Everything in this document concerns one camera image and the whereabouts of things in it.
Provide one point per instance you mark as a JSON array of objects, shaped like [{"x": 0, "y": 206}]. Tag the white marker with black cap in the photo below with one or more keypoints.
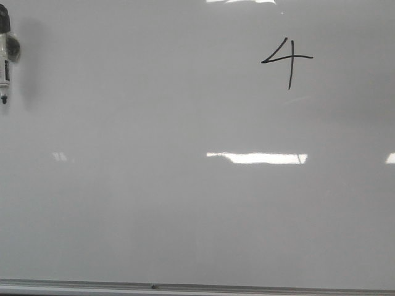
[{"x": 10, "y": 53}]

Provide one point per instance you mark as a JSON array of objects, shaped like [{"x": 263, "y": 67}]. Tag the white glossy whiteboard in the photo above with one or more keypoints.
[{"x": 239, "y": 143}]

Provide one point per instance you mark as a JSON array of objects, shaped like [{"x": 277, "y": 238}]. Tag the grey aluminium whiteboard tray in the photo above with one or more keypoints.
[{"x": 55, "y": 287}]

